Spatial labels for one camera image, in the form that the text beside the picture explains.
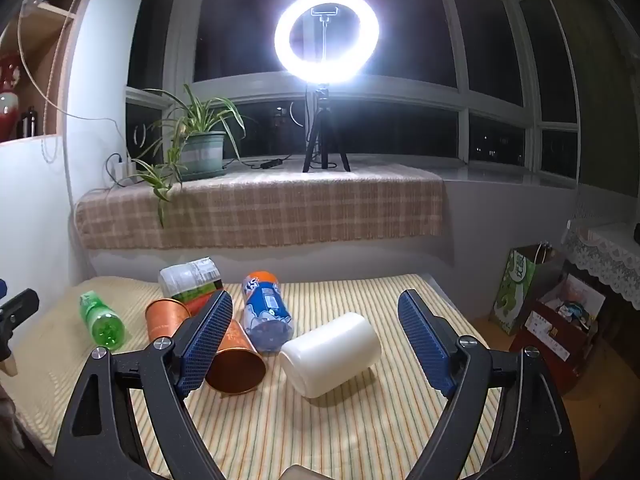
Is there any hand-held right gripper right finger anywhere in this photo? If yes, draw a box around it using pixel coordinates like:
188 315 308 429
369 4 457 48
397 289 582 480

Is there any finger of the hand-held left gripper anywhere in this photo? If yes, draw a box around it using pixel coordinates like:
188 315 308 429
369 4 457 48
0 288 40 361

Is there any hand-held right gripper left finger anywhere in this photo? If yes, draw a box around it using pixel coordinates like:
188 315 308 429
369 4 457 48
53 289 235 480

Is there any white plastic cup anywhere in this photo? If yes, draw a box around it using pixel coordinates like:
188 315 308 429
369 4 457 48
279 311 382 399

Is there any orange paper cup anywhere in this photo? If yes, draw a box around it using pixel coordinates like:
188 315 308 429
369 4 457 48
205 319 267 393

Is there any copper cup standing behind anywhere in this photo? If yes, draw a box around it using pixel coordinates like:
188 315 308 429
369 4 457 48
145 298 193 346

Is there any blue labelled plastic bottle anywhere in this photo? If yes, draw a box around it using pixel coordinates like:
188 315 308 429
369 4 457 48
241 270 296 354

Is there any green plastic bottle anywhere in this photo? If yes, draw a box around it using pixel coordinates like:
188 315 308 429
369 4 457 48
79 290 126 351

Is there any green paper bag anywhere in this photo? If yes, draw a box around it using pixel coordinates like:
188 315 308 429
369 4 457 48
489 244 562 336

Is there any red cardboard box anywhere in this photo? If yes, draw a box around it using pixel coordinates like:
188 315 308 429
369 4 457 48
509 273 607 395

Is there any striped yellow table cloth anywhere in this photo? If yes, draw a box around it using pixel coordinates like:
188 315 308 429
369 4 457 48
0 274 502 480

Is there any plaid beige cloth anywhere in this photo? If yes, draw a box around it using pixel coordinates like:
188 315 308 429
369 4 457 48
75 162 446 251

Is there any potted spider plant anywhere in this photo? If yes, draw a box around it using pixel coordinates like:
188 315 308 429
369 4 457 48
120 83 257 229

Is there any black thermos bottle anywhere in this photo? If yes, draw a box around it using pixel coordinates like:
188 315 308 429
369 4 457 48
20 106 39 139

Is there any white lace cloth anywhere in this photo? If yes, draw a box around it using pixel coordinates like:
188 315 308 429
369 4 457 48
563 222 640 311

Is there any red vase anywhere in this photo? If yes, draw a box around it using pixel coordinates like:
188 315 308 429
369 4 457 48
0 53 25 143

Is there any wooden shelf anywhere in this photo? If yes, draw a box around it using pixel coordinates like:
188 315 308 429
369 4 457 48
0 0 108 145

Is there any black light cable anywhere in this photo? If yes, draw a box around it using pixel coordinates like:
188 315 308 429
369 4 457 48
220 87 321 171

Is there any white cable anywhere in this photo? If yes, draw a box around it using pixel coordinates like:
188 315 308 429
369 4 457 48
18 0 132 164

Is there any ring light on tripod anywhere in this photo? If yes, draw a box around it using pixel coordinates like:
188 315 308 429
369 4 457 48
273 0 379 174

